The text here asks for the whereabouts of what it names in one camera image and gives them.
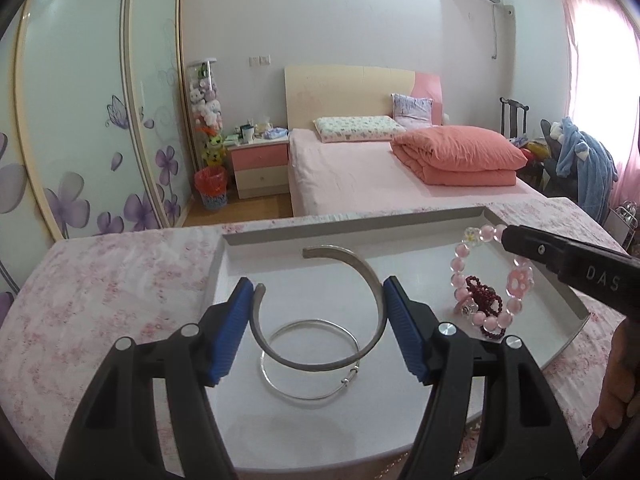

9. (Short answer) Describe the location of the dark red bead bracelet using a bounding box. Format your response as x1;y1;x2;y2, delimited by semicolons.
462;274;506;344

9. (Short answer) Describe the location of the pink crystal bead bracelet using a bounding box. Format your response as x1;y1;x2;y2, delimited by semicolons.
449;224;535;337

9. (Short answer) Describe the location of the thin silver bangle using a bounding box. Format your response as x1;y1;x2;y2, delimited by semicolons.
259;318;362;403

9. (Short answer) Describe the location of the wide silver cuff bracelet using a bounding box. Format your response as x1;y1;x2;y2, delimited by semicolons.
248;244;390;372

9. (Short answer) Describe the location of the right hand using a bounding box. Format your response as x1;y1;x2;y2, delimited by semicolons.
592;318;639;438

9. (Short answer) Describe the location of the blue plush robe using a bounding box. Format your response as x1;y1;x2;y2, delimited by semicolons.
556;116;618;223

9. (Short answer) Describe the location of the grey white cardboard tray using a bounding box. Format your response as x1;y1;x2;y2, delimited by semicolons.
202;204;591;476

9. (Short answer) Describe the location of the pink curtain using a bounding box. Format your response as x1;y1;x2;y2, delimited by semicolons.
561;0;639;209

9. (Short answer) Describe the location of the pink floral tablecloth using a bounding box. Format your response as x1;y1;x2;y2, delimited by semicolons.
1;198;623;474

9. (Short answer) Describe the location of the dark wooden chair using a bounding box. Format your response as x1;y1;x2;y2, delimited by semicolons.
499;96;529;140

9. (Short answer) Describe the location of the folded coral duvet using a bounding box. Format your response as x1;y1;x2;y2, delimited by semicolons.
390;126;527;188

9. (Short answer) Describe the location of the pink bed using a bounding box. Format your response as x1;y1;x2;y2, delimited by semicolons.
288;129;542;217

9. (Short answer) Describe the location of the purple patterned pillow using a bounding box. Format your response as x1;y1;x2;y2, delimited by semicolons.
390;93;434;129

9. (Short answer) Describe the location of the floral white pillow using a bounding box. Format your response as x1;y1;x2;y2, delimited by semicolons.
314;116;406;143

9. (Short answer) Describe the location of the pink beige nightstand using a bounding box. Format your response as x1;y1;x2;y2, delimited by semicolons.
229;136;290;200

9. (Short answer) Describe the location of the wastebasket with red bag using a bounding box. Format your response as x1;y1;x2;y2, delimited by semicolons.
194;166;228;211

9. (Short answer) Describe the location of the beige pink headboard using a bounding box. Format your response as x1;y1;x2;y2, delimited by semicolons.
284;65;444;129

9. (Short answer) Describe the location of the white mug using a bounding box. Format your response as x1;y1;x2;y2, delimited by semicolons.
241;125;255;143

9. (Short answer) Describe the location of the plush toy tube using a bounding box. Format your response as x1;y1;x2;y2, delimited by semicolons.
186;58;224;169

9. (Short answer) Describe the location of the sliding door wardrobe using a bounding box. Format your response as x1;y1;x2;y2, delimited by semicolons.
1;0;193;310

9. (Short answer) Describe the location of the wall light switch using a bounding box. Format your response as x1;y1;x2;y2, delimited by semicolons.
250;55;271;67

